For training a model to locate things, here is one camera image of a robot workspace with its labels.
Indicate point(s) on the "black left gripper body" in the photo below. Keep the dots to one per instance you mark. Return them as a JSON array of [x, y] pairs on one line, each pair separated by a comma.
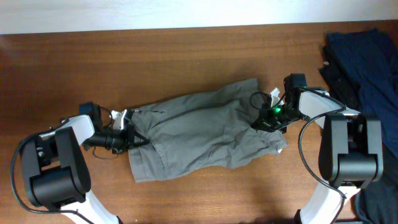
[[120, 140]]

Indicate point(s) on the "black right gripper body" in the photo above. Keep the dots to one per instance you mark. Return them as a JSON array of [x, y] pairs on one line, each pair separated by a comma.
[[278, 117]]

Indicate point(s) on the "grey shorts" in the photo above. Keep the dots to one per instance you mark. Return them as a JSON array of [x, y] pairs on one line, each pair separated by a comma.
[[201, 130]]

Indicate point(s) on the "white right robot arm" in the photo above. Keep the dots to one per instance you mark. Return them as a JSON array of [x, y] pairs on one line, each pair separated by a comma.
[[350, 155]]

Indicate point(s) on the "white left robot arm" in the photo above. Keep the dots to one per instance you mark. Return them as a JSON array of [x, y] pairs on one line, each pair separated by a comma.
[[55, 174]]

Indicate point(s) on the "black garment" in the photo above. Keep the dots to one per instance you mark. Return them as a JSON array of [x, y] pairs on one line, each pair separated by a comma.
[[378, 202]]

